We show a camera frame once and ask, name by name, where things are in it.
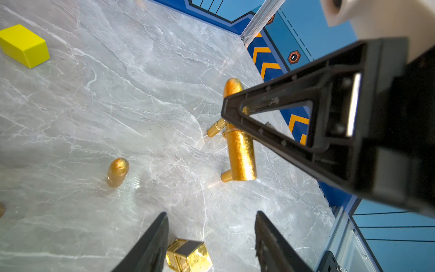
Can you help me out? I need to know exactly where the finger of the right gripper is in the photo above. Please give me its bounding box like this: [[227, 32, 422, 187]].
[[222, 39, 408, 190]]

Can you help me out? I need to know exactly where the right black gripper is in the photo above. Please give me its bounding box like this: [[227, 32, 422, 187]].
[[346, 38, 435, 216]]

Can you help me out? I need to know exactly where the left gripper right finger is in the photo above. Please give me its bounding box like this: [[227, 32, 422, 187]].
[[254, 211, 312, 272]]

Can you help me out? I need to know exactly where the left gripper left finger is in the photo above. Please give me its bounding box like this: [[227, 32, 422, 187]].
[[112, 212, 169, 272]]

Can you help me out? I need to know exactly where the gold lipstick cap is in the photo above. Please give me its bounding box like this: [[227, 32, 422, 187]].
[[220, 170, 233, 182]]

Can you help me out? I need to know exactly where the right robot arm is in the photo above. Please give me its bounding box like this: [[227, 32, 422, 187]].
[[222, 1, 435, 216]]

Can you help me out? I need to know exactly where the square gold black lipstick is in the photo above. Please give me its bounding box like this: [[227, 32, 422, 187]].
[[165, 239, 213, 272]]

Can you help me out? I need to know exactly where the yellow cube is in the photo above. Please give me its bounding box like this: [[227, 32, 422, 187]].
[[1, 24, 51, 69]]

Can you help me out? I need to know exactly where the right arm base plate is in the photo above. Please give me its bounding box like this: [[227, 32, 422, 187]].
[[317, 250, 343, 272]]

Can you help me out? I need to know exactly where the front aluminium rail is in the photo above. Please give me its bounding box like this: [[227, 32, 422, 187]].
[[314, 207, 382, 272]]

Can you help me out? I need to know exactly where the right aluminium corner post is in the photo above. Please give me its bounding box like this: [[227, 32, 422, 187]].
[[240, 0, 285, 48]]

